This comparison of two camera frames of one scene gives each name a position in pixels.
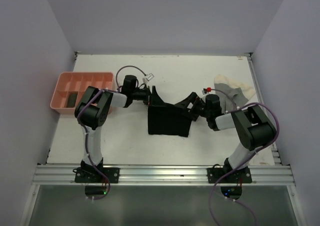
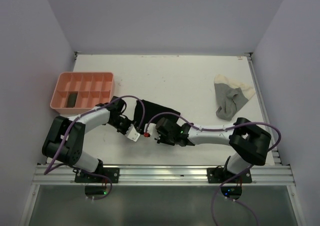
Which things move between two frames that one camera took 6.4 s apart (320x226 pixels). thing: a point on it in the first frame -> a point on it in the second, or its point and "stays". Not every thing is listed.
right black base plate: x=241 y=175 stays
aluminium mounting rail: x=164 y=175 stays
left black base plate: x=91 y=175 stays
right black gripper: x=184 y=103 -> x=160 y=139
